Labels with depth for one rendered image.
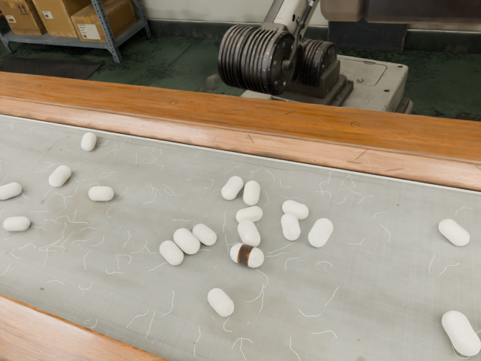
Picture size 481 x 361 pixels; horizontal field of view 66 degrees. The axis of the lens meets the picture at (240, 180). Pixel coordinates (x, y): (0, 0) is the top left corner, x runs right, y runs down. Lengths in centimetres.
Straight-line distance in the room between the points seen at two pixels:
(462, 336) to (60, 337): 36
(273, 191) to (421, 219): 18
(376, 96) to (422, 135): 63
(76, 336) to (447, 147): 48
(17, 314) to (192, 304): 18
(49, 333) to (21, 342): 3
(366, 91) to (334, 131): 65
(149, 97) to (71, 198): 23
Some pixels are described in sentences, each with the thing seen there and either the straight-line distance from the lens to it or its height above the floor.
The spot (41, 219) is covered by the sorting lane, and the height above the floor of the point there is 74.
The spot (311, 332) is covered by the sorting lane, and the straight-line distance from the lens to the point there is 39.
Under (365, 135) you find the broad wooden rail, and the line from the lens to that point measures 54.
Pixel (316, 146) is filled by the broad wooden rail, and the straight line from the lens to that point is 53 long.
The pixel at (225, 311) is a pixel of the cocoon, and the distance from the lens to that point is 38.
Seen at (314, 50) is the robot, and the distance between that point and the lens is 103.
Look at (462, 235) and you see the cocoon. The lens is 45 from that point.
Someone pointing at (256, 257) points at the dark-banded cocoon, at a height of 76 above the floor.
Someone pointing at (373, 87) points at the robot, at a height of 47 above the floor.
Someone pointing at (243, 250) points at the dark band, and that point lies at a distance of 41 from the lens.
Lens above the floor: 109
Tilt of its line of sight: 44 degrees down
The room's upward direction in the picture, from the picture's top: 10 degrees counter-clockwise
